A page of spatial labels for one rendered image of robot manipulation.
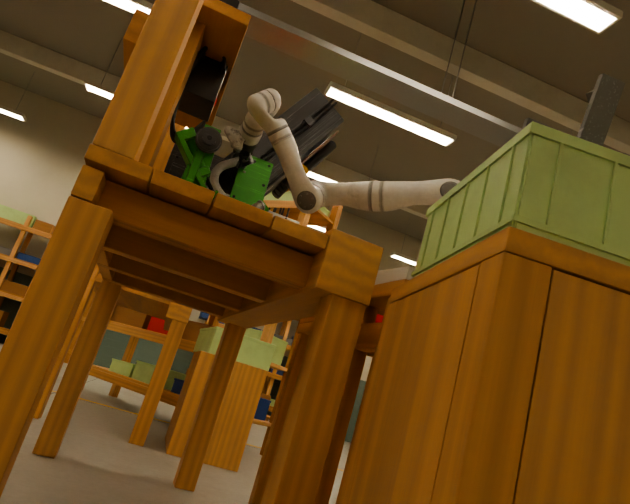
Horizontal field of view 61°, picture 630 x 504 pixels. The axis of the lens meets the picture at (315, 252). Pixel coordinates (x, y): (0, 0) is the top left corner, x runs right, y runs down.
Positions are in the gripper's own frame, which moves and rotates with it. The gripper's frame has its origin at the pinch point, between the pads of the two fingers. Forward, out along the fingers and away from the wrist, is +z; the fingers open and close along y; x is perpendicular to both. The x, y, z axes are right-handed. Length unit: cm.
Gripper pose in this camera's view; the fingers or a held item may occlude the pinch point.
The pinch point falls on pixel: (237, 159)
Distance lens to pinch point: 191.9
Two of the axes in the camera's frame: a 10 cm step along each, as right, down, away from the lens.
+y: -4.9, -8.5, 1.9
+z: -3.7, 4.1, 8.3
